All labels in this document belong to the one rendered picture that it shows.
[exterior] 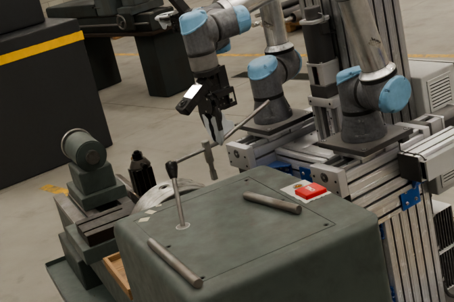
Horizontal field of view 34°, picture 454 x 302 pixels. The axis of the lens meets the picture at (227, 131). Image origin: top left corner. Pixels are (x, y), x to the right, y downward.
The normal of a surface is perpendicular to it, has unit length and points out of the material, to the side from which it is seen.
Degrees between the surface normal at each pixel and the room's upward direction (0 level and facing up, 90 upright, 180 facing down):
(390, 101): 97
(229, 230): 0
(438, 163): 90
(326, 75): 90
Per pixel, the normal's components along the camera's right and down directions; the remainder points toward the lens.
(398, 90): 0.54, 0.26
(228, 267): -0.22, -0.93
